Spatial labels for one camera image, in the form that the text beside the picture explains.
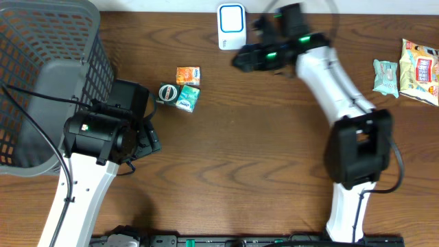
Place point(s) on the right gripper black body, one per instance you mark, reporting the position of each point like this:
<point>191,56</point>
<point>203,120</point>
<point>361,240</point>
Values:
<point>265,57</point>

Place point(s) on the orange tissue pack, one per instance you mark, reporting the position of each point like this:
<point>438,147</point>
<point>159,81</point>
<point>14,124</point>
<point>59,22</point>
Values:
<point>188,76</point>

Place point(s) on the teal small snack packet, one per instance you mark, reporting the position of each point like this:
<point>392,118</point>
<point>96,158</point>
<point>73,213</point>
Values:
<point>385,78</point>

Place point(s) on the white barcode scanner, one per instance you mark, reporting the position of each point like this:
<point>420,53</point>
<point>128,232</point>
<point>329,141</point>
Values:
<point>231,26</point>

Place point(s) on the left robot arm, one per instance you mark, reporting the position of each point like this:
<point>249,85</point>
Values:
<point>96,142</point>

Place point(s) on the green tissue pack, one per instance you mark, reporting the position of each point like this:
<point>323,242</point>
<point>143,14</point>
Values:
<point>188,98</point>

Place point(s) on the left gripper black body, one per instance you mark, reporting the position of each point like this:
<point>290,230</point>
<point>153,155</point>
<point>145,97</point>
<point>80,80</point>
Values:
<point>146,143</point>

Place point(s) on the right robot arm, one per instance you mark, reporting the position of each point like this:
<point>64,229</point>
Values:
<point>361,157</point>

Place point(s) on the large white snack bag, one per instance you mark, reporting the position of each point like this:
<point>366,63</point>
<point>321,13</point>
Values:
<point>419,72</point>

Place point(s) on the grey plastic mesh basket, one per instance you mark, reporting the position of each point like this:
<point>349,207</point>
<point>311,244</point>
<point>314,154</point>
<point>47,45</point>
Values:
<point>53,64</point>

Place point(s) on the dark green round-label box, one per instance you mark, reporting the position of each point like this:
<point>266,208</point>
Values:
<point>168,94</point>

